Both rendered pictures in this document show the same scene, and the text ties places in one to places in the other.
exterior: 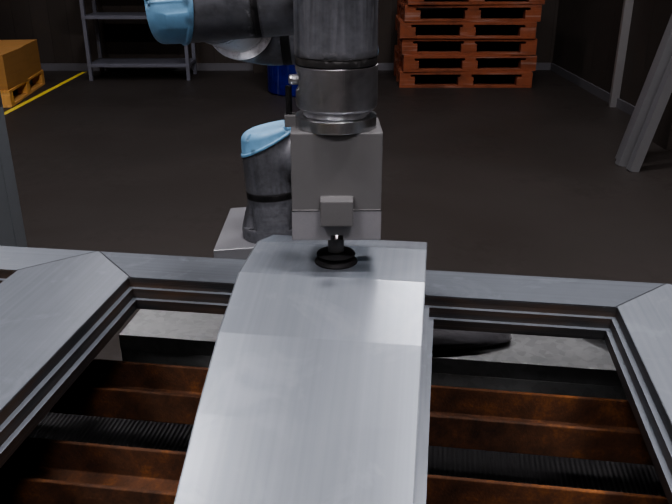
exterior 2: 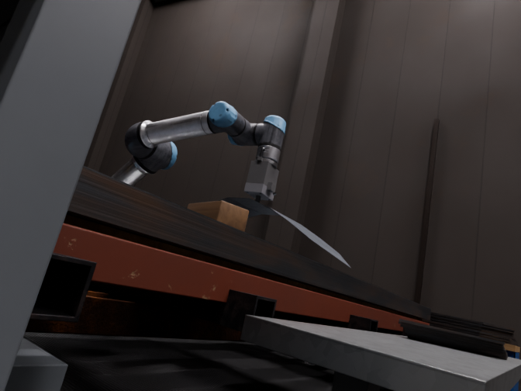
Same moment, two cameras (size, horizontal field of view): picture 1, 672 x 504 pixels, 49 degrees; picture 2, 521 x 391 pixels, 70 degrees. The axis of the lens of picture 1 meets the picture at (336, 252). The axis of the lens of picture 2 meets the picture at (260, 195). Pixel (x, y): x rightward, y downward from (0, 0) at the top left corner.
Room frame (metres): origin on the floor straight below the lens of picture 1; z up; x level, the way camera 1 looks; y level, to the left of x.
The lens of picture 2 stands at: (0.09, 0.99, 0.78)
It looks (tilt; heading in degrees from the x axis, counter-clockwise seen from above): 14 degrees up; 301
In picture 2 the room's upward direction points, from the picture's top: 13 degrees clockwise
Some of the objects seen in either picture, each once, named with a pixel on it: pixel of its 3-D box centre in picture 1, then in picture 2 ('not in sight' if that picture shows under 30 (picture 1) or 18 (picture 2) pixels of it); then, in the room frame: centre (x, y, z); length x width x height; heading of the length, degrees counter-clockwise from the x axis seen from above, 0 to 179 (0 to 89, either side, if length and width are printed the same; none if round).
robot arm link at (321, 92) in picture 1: (333, 89); (267, 156); (0.68, 0.00, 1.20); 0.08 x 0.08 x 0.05
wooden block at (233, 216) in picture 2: not in sight; (214, 219); (0.49, 0.45, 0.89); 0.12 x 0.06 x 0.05; 157
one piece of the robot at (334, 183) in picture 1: (333, 175); (265, 178); (0.67, 0.00, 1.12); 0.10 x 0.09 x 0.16; 1
